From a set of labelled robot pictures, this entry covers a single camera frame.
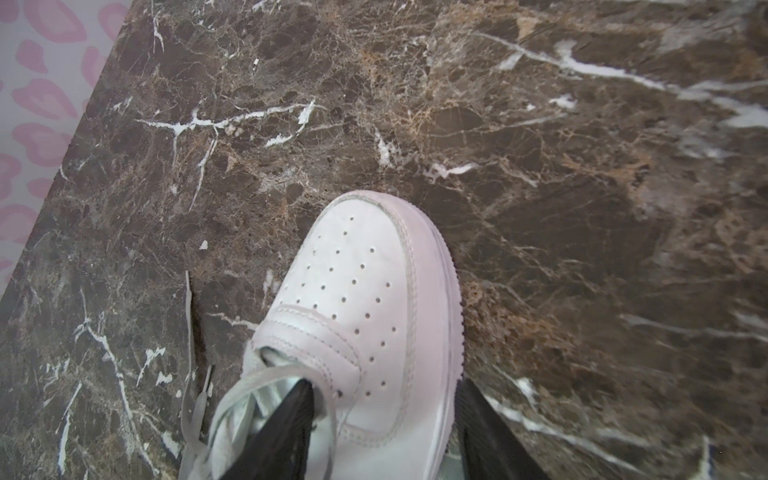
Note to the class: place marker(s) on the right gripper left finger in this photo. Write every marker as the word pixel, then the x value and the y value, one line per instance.
pixel 280 449

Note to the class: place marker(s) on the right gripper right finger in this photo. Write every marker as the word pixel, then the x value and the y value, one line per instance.
pixel 489 449

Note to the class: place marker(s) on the white sneaker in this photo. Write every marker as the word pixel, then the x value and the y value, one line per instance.
pixel 372 302

